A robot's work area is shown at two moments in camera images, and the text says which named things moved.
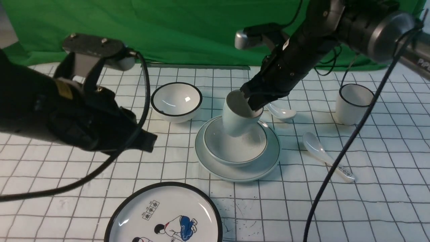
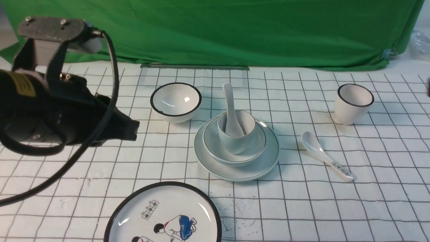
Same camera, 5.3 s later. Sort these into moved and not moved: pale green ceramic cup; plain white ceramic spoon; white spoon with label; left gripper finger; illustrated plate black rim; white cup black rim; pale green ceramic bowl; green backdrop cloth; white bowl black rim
Moved: pale green ceramic cup; plain white ceramic spoon; left gripper finger
Not moved: white cup black rim; pale green ceramic bowl; green backdrop cloth; white bowl black rim; white spoon with label; illustrated plate black rim
